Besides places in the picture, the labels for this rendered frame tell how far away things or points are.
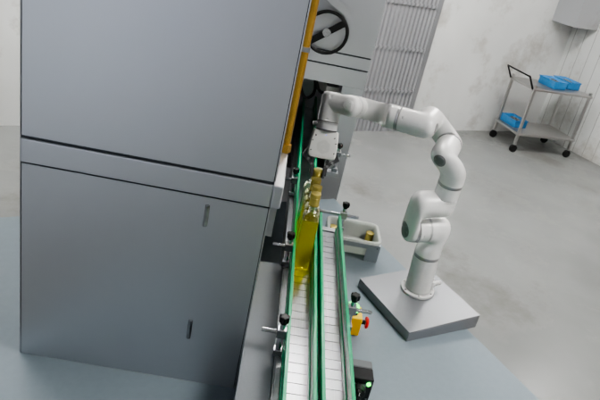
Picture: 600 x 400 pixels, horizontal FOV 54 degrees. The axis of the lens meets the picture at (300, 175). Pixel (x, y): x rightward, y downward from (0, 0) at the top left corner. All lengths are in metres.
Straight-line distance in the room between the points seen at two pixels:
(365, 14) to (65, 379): 2.03
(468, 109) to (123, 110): 6.11
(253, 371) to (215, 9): 0.92
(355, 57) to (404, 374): 1.60
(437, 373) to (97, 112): 1.30
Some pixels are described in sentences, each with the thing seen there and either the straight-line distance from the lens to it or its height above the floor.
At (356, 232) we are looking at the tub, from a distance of 2.57.
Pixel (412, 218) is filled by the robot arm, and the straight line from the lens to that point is 2.06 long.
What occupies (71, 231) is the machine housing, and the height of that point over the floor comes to 1.17.
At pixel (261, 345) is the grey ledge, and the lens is 1.72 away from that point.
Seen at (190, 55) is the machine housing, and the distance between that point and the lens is 1.33.
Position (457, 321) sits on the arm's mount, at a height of 0.79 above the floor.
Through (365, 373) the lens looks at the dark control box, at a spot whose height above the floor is 0.84.
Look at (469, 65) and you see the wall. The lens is 7.00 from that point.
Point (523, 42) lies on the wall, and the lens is 7.47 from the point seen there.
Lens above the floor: 1.99
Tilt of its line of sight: 24 degrees down
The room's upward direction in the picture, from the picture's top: 12 degrees clockwise
